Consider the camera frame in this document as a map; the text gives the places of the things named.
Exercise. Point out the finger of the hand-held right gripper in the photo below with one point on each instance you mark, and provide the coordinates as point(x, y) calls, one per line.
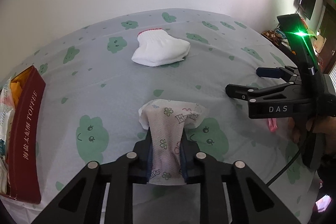
point(236, 90)
point(267, 71)

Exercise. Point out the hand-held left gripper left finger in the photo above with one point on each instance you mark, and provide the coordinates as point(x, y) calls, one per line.
point(150, 163)

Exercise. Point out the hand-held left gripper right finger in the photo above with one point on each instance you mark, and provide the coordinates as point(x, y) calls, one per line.
point(187, 162)

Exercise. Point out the white floral packet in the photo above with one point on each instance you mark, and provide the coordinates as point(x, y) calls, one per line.
point(168, 134)

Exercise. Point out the red tin box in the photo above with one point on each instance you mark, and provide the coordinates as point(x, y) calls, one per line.
point(29, 134)

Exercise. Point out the teal and white tissue pack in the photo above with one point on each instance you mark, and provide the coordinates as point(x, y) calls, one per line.
point(6, 108)

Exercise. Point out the person's right forearm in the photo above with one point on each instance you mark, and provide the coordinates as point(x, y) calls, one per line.
point(329, 174)

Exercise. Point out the person's right hand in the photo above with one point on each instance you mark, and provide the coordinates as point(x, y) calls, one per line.
point(325, 127)

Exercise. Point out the pink ribbon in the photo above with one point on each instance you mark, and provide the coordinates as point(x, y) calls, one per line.
point(273, 126)

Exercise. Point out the brown patterned cloth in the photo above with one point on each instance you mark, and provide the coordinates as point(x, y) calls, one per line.
point(273, 37)

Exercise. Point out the green cloud print tablecloth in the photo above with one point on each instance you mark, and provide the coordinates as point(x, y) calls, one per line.
point(223, 56)

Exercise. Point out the brown wooden door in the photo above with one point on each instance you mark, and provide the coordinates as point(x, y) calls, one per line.
point(329, 29)

